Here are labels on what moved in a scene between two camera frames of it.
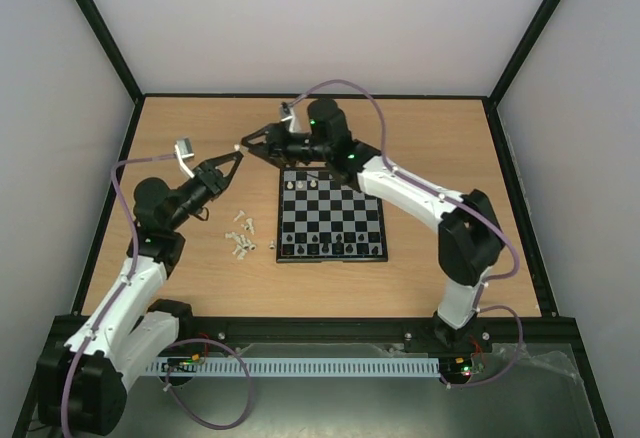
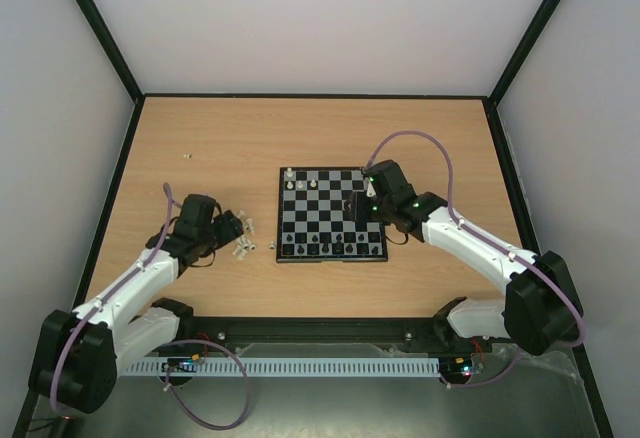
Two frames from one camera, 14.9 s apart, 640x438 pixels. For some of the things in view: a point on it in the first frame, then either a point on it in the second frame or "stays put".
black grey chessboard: x=324 y=220 stays put
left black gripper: x=213 y=178 -> x=232 y=230
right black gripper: x=275 y=143 -> x=360 y=206
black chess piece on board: x=338 y=247 stays put
